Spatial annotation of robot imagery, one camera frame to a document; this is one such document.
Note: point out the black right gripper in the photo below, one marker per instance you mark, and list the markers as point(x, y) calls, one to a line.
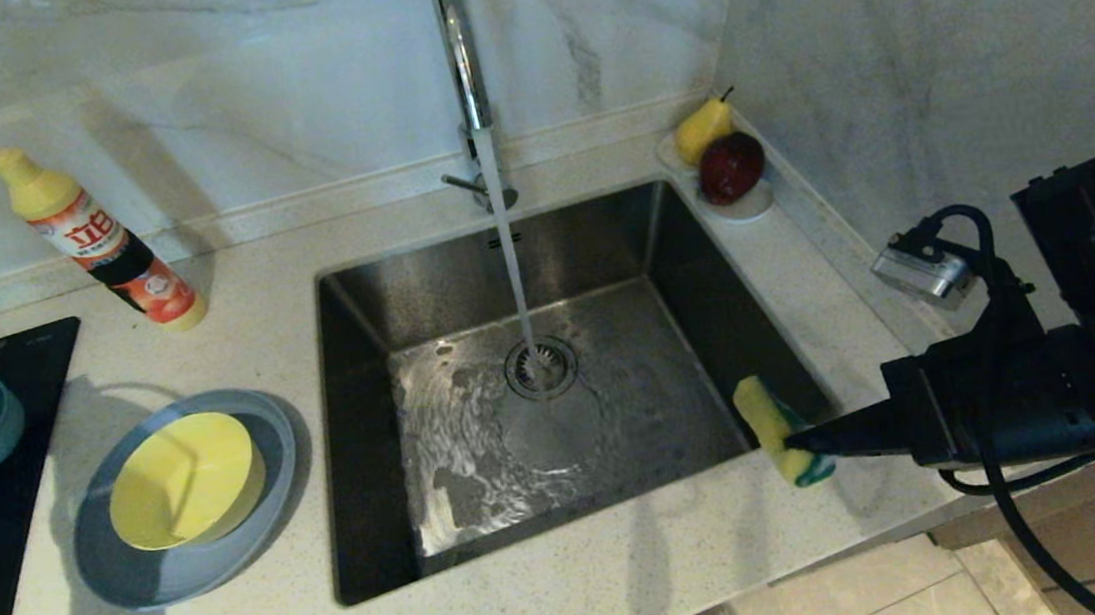
point(1049, 400)

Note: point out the green and yellow sponge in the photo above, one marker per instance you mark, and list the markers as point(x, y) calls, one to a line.
point(764, 417)

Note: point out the orange dish soap bottle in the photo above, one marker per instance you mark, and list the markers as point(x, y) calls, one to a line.
point(104, 245)

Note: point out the yellow bowl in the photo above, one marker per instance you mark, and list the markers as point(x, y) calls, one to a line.
point(185, 483)

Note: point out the metal sink drain strainer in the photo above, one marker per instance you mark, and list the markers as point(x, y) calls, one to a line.
point(562, 374)

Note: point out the stainless steel sink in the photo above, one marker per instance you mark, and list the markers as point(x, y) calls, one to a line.
point(602, 242)

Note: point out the small white dish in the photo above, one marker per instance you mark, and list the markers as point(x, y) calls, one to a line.
point(749, 210)

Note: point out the red apple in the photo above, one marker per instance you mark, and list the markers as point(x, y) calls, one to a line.
point(728, 170)

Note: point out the grey-blue plate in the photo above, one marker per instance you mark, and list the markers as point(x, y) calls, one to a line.
point(182, 580)

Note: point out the yellow pear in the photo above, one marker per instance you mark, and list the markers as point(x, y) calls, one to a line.
point(697, 135)

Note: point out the chrome kitchen faucet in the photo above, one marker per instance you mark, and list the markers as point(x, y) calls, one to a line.
point(464, 64)

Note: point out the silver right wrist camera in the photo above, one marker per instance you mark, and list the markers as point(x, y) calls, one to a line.
point(921, 273)

